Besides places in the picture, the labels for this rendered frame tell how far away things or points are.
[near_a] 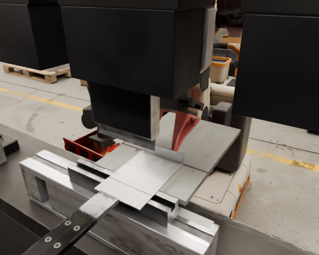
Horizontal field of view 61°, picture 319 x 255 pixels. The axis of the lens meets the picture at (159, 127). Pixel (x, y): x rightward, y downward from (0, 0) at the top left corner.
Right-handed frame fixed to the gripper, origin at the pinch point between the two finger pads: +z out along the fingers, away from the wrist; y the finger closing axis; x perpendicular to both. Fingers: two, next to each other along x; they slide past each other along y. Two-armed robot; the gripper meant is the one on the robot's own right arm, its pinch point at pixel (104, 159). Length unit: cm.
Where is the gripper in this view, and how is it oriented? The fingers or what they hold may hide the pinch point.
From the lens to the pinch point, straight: 102.3
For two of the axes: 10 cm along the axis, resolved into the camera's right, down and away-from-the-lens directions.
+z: -0.8, 9.5, 3.0
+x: 8.2, 2.3, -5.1
